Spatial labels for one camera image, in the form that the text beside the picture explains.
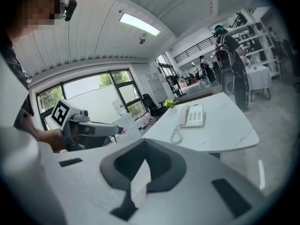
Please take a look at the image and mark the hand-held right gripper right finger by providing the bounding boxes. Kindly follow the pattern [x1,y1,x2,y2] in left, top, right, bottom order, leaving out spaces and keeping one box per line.
[131,138,270,225]

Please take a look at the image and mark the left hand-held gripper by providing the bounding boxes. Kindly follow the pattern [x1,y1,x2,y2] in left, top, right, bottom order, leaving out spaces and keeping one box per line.
[50,98,128,152]

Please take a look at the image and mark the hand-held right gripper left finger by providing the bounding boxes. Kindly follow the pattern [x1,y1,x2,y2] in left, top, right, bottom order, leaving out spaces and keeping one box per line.
[53,138,147,225]

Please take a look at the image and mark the white telephone base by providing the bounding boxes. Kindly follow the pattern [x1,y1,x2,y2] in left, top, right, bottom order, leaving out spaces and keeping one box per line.
[180,104,204,128]

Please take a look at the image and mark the white telephone handset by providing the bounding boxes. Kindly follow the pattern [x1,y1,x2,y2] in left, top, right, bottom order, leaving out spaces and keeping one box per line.
[178,105,190,128]

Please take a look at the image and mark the person's left hand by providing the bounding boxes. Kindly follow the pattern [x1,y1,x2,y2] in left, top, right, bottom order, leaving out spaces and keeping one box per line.
[43,127,69,153]

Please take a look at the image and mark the white low cabinet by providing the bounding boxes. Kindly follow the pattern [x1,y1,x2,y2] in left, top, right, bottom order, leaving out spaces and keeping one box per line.
[111,113,144,141]

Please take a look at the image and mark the black office chair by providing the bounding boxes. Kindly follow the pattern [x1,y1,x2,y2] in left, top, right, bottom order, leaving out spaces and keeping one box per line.
[142,93,161,120]

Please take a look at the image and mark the black framed window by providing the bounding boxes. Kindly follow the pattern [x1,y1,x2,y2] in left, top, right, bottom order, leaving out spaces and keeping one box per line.
[36,68,144,131]

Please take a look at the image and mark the small green potted plant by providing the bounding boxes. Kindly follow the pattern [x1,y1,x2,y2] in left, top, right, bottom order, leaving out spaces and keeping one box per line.
[164,99,177,110]

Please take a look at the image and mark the white locker cabinet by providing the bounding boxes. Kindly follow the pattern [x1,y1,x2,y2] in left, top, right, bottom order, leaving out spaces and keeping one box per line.
[145,70,174,108]

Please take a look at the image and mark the rectangular ceiling light panel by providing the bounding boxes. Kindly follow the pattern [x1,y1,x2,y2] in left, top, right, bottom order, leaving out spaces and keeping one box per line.
[119,12,161,37]

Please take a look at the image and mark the black balcony railing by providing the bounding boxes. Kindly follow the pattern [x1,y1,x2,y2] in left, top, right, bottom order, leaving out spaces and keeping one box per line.
[173,36,218,64]

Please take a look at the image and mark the table with white cloth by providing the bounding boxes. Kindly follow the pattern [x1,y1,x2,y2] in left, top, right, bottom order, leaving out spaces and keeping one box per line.
[244,64,273,102]

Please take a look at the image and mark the person's dark shirt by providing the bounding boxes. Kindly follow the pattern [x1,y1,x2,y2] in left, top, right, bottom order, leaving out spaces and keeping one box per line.
[0,37,36,135]

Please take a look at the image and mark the white shelf unit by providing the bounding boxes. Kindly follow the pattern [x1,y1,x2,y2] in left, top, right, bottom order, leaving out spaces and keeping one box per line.
[231,20,282,77]

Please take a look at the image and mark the person's head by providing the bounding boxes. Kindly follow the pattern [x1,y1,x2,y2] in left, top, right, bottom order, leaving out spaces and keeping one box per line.
[4,0,62,41]

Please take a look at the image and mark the white coiled telephone cord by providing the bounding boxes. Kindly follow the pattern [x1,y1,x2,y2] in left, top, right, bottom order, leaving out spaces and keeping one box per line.
[170,124,184,145]

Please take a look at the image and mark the black head-worn camera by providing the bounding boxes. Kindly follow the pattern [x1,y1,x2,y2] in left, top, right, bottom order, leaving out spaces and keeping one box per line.
[63,0,78,22]

